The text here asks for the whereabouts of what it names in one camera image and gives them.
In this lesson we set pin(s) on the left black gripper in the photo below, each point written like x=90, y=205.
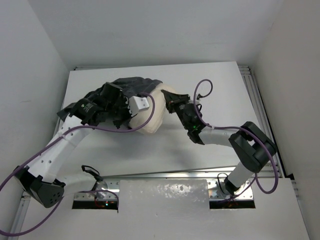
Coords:
x=124, y=103

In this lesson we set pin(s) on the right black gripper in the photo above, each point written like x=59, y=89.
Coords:
x=173, y=100

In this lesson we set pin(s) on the dark plaid pillowcase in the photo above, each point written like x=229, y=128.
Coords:
x=84, y=109

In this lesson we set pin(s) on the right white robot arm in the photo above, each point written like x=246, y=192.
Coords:
x=253, y=148

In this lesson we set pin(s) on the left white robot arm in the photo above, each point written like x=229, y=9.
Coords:
x=39, y=177

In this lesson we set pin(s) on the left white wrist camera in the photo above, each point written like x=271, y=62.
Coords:
x=137, y=104

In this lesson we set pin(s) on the aluminium frame rails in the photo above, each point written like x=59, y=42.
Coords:
x=155, y=140

